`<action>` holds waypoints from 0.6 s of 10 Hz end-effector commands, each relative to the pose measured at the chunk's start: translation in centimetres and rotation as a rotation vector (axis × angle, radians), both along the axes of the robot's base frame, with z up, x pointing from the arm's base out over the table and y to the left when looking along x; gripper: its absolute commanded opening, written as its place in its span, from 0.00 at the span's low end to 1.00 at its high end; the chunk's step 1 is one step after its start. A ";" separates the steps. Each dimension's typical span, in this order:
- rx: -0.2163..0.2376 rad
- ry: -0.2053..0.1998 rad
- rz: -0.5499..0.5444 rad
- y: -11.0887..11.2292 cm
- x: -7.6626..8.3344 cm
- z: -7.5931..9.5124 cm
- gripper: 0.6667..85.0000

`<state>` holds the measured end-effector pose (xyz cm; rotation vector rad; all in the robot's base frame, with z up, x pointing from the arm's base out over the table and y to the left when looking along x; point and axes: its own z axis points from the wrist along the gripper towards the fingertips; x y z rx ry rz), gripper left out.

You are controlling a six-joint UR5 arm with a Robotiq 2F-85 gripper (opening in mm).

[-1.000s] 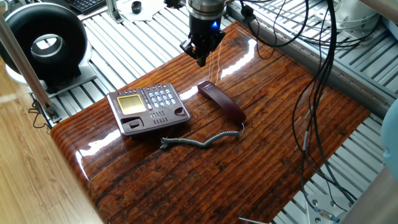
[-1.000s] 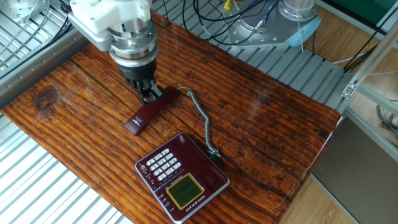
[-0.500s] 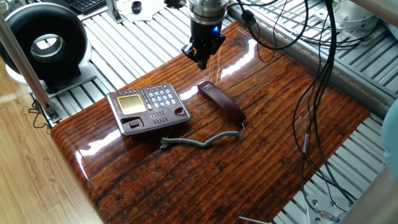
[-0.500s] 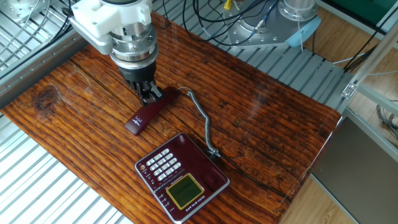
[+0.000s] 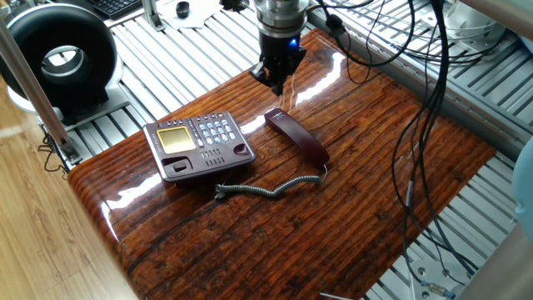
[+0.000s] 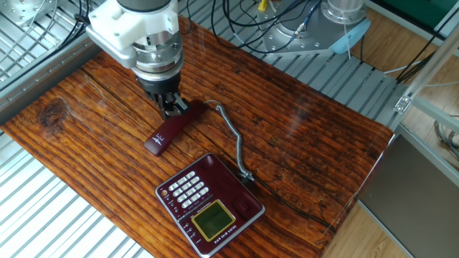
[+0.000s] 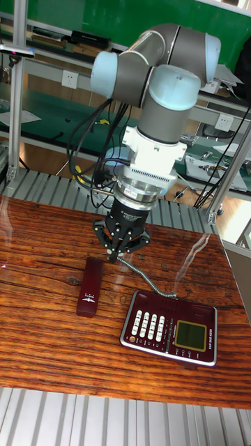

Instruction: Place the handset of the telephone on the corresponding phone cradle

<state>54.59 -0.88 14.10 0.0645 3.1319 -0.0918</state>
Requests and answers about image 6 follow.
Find silver robot mounting plate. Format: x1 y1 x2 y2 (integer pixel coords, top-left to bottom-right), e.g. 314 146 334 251
257 0 359 57

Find dark red telephone handset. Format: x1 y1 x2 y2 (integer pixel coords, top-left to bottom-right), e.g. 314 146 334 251
143 99 209 157

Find silver corner bracket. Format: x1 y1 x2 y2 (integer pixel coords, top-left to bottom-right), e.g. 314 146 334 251
393 95 412 115

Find dark red telephone base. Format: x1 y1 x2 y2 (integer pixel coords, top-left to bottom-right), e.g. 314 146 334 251
154 152 266 258

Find aluminium frame beam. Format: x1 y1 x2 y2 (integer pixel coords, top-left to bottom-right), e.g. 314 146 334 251
394 21 459 134

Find grey aluminium side rail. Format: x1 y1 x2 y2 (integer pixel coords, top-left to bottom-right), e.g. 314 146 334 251
0 34 105 125

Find black floor cables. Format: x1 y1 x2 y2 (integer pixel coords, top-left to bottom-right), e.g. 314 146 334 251
396 32 449 85

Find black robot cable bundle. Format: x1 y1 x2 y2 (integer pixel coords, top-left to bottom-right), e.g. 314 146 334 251
209 0 323 54

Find grey flat panel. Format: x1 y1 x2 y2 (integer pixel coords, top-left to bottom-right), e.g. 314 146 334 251
358 134 459 258

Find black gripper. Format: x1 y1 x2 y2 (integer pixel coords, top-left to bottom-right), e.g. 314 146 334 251
135 67 190 121

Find grey cable bundle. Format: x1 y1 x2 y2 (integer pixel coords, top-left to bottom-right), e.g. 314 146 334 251
432 114 459 161

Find silver round metal plate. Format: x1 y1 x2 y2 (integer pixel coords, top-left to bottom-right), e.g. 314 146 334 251
0 0 41 27

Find silver coiled telephone cord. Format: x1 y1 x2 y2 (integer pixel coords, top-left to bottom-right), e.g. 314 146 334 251
204 100 255 182

